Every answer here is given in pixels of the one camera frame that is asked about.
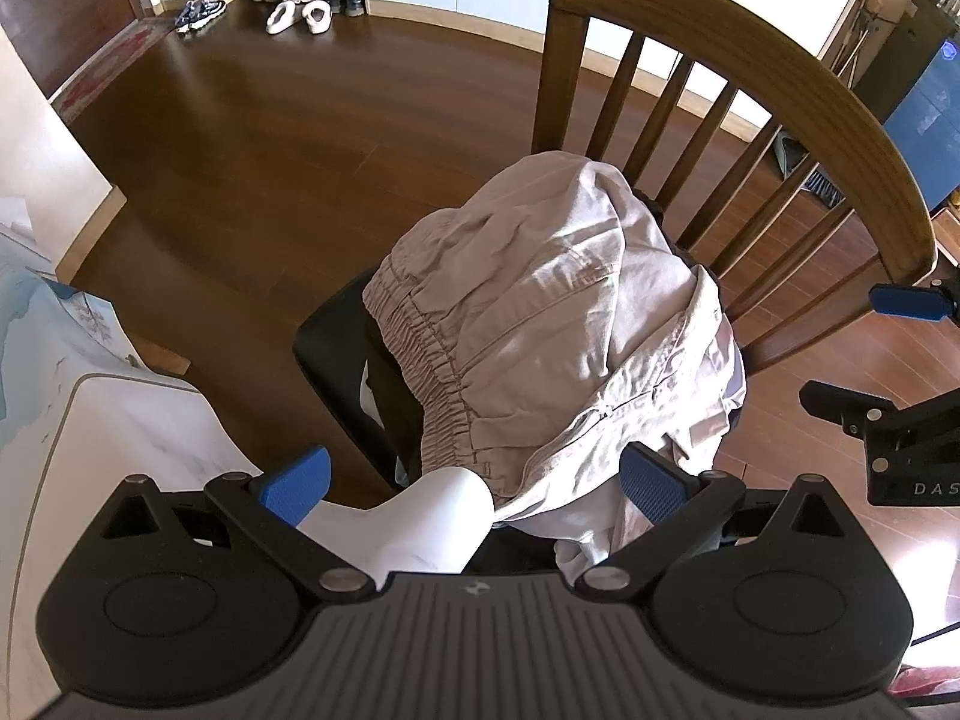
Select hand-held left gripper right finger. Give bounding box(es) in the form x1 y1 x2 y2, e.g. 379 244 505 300
576 442 863 605

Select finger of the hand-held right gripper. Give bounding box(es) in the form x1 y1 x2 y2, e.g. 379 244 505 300
799 381 960 452
868 277 960 322

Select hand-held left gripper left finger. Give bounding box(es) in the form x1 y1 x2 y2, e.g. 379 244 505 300
97 446 376 605

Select beige pants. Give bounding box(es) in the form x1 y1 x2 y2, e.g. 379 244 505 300
362 152 749 533

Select white garment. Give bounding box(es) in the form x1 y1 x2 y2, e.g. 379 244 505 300
296 360 631 590

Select blue display screen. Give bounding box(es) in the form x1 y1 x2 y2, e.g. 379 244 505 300
881 37 960 215

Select wooden chair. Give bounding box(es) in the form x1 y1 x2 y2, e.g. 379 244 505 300
529 0 938 376

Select red patterned rug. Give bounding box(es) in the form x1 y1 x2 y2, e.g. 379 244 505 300
49 15 177 122

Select dark wooden door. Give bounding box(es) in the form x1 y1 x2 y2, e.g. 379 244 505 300
0 0 143 100

